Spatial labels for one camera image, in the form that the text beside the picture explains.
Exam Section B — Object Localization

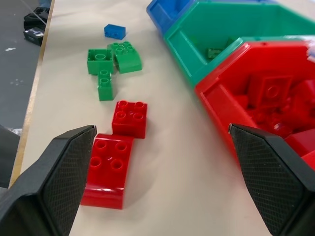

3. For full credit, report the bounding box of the black equipment box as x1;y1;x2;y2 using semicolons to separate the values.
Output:
23;6;51;47

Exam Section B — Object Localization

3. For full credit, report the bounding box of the red square toy brick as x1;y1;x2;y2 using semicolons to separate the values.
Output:
112;100;148;139

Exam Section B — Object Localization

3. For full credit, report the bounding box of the green narrow toy brick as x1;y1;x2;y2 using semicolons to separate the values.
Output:
97;69;116;102

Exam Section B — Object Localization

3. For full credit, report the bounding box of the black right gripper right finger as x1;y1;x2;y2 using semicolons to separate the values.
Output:
228;123;315;236

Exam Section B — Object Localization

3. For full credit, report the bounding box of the red plastic bin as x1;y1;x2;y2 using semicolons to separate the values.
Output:
193;41;315;171

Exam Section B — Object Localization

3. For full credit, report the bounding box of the green curved toy brick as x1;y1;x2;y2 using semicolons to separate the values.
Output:
107;41;143;74

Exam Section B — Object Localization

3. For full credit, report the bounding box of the blue plastic bin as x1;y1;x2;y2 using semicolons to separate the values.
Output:
146;0;279;38

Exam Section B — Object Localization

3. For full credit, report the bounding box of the red large flat brick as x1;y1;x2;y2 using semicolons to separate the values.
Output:
248;73;294;109

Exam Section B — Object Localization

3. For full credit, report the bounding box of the red curved toy brick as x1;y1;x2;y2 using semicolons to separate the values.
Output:
80;133;134;210

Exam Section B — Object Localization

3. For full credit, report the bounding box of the green plastic bin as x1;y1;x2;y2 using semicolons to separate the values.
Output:
163;0;315;90

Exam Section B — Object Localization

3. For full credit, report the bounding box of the green hollow square toy brick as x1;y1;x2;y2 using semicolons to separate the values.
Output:
86;48;114;76

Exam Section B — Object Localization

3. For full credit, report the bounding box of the green brick inside bin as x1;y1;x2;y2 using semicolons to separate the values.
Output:
205;47;225;60

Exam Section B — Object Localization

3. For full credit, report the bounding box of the blue toy brick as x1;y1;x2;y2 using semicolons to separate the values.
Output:
103;24;126;40

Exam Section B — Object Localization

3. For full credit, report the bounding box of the red brick inside bin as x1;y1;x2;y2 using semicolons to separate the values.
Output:
284;128;315;158

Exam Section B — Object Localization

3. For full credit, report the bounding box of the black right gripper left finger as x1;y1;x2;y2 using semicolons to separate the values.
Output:
0;124;96;236

